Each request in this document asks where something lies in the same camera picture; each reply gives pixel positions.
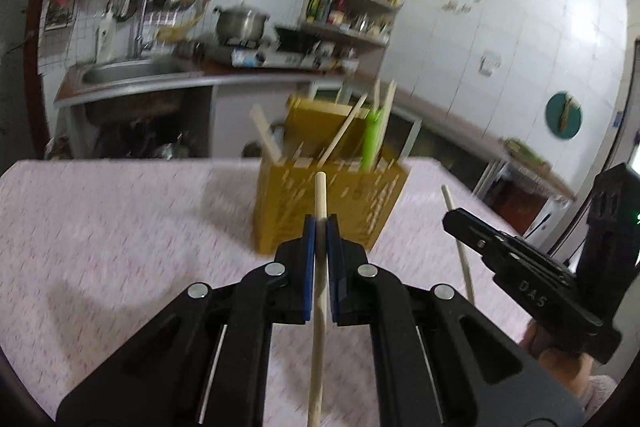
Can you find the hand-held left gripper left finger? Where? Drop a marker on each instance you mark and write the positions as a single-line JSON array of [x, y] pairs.
[[309, 267]]

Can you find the black wok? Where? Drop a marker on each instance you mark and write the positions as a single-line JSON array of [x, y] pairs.
[[300, 38]]

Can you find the steel cooking pot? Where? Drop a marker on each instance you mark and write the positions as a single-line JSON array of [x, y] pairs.
[[240, 23]]

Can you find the green plastic utensil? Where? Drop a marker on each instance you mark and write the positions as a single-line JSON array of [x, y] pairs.
[[371, 142]]

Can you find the person's right hand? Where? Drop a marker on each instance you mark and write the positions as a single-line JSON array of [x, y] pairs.
[[560, 367]]

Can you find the pink floral tablecloth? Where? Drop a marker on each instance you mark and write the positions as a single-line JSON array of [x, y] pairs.
[[125, 232]]

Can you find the small wall picture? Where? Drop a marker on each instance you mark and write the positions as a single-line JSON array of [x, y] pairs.
[[58, 14]]

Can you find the green bundle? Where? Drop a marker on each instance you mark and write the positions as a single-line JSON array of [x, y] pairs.
[[520, 150]]

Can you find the wall shelf with jars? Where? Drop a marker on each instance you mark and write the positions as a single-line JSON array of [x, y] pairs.
[[350, 14]]

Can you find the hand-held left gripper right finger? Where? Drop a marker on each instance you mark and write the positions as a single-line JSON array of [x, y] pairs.
[[334, 267]]

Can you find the brown wooden door frame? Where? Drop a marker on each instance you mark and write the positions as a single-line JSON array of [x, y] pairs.
[[35, 57]]

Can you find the long side counter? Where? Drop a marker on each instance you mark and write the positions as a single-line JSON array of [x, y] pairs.
[[450, 117]]

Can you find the green round wall decoration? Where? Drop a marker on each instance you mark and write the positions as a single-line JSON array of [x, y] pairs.
[[555, 122]]

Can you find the gas stove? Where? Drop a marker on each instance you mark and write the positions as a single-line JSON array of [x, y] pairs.
[[260, 57]]

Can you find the yellow slotted utensil holder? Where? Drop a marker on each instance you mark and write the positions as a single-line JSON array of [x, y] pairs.
[[360, 207]]

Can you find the steel sink counter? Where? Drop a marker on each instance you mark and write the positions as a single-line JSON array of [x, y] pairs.
[[130, 74]]

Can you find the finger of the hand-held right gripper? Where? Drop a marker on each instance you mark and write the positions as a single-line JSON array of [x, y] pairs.
[[530, 292]]

